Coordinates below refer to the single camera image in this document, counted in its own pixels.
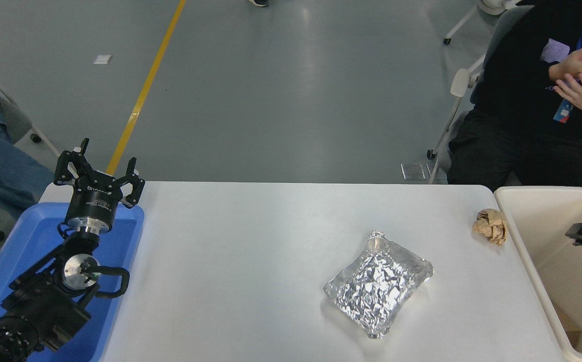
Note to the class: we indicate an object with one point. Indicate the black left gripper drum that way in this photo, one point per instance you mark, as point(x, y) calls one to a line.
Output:
point(94, 203)

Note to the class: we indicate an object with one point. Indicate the crumpled silver foil tray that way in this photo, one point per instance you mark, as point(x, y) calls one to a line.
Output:
point(377, 284)

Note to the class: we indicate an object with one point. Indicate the blue plastic tray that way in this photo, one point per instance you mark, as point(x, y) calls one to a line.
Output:
point(34, 236)

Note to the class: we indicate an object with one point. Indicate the person's right hand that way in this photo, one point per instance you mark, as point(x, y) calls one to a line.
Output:
point(570, 63)

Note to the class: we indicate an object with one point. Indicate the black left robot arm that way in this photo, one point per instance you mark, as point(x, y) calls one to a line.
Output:
point(44, 301)

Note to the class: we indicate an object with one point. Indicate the grey chair with white armrests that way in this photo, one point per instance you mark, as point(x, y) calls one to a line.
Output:
point(459, 83)

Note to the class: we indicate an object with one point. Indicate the grey wheeled chair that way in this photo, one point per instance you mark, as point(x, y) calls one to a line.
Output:
point(14, 120)

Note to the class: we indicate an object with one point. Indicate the crumpled tan paper ball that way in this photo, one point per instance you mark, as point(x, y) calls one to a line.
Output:
point(490, 226)

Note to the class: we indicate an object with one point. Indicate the silver floor socket plate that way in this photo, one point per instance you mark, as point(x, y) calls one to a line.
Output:
point(412, 171)

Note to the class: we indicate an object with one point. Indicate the dark shoe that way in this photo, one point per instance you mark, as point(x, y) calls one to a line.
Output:
point(259, 2)

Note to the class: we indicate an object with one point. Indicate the large pale plastic bin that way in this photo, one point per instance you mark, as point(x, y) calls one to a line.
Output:
point(537, 206)

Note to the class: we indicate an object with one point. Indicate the white wheeled chair base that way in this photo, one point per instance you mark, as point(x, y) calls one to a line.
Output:
point(492, 6)

